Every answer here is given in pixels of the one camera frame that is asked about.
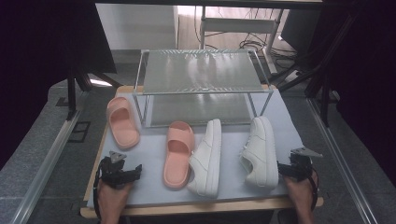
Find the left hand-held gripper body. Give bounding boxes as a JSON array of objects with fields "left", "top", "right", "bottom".
[{"left": 99, "top": 150, "right": 135, "bottom": 189}]

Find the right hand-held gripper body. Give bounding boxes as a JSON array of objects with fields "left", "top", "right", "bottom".
[{"left": 289, "top": 147, "right": 324, "bottom": 182}]

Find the white sneaker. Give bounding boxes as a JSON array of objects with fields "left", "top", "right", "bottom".
[
  {"left": 186, "top": 118, "right": 223, "bottom": 199},
  {"left": 238, "top": 116, "right": 279, "bottom": 189}
]

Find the pink slipper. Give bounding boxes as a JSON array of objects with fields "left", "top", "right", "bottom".
[
  {"left": 106, "top": 96, "right": 141, "bottom": 149},
  {"left": 163, "top": 120, "right": 196, "bottom": 189}
]

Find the grey metal shoe rack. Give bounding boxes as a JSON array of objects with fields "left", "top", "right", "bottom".
[{"left": 132, "top": 48, "right": 275, "bottom": 129}]

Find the black metal stand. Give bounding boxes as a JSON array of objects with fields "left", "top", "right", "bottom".
[
  {"left": 65, "top": 62, "right": 123, "bottom": 121},
  {"left": 274, "top": 12, "right": 359, "bottom": 127}
]

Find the white power strip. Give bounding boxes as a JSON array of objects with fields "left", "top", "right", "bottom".
[{"left": 284, "top": 69, "right": 304, "bottom": 84}]

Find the white cabinet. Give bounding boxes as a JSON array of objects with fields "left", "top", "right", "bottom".
[{"left": 94, "top": 3, "right": 179, "bottom": 50}]

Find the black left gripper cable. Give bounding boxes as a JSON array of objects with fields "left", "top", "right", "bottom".
[{"left": 92, "top": 158, "right": 106, "bottom": 220}]

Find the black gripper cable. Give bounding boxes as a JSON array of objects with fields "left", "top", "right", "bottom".
[
  {"left": 309, "top": 167, "right": 319, "bottom": 213},
  {"left": 92, "top": 158, "right": 106, "bottom": 220}
]

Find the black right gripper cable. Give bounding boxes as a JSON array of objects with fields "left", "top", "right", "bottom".
[{"left": 309, "top": 167, "right": 319, "bottom": 213}]

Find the aluminium rail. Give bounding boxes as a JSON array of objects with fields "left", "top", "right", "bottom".
[
  {"left": 306, "top": 97, "right": 379, "bottom": 224},
  {"left": 8, "top": 108, "right": 83, "bottom": 224}
]

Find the black floor bracket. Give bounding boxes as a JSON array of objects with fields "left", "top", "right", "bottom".
[{"left": 67, "top": 120, "right": 92, "bottom": 144}]

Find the bundle of black cables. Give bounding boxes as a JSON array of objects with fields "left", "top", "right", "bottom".
[{"left": 238, "top": 31, "right": 300, "bottom": 61}]

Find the white metal desk frame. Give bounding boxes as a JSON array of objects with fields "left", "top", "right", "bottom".
[{"left": 199, "top": 6, "right": 286, "bottom": 76}]

